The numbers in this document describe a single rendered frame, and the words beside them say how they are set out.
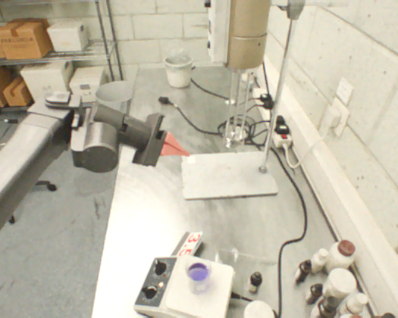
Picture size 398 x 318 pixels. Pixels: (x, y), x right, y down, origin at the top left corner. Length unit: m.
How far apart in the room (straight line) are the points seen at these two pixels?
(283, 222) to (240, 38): 0.51
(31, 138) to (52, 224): 1.50
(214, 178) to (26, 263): 1.26
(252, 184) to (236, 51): 0.43
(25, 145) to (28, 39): 2.19
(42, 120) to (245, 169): 0.66
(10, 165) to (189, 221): 0.52
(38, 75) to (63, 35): 0.41
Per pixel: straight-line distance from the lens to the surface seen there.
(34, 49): 2.62
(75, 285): 1.65
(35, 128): 0.46
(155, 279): 0.68
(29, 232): 1.96
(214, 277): 0.63
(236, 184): 0.89
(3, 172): 0.41
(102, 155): 0.43
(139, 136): 0.50
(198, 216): 0.82
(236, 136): 0.81
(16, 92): 2.90
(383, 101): 0.74
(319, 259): 0.73
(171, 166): 0.96
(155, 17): 2.76
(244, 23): 0.63
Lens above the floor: 1.41
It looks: 42 degrees down
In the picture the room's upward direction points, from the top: straight up
